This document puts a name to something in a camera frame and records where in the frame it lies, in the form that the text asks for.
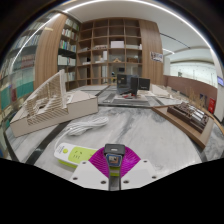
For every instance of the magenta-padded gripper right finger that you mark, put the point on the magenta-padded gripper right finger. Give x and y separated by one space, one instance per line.
138 173

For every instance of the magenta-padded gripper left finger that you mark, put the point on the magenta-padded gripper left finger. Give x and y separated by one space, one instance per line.
89 175

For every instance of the green and white power strip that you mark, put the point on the green and white power strip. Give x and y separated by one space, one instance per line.
75 155

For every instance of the wooden model base board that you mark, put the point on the wooden model base board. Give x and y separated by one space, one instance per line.
186 133

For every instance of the grey flat display platform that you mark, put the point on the grey flat display platform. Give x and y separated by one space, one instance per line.
128 100

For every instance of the dark brown building model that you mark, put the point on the dark brown building model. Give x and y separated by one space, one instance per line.
188 115

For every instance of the white slatted architectural model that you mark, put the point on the white slatted architectural model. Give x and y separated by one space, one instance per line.
50 100

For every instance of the small black box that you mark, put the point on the small black box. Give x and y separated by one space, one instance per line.
144 84

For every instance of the large black box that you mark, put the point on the large black box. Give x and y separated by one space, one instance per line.
126 83

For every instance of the red box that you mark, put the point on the red box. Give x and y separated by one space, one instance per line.
212 105

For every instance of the bookshelf with green books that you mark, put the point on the bookshelf with green books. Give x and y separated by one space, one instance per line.
16 80

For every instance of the wooden shelf unit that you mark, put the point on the wooden shelf unit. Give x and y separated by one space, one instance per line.
100 50

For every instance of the short ceiling light strip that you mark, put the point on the short ceiling light strip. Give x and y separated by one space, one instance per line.
168 51

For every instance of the long curved ceiling light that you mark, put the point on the long curved ceiling light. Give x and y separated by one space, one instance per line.
140 2

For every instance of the wall poster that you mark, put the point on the wall poster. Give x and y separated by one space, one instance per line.
156 56

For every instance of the blue wall screen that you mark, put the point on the blue wall screen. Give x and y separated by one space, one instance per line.
220 81

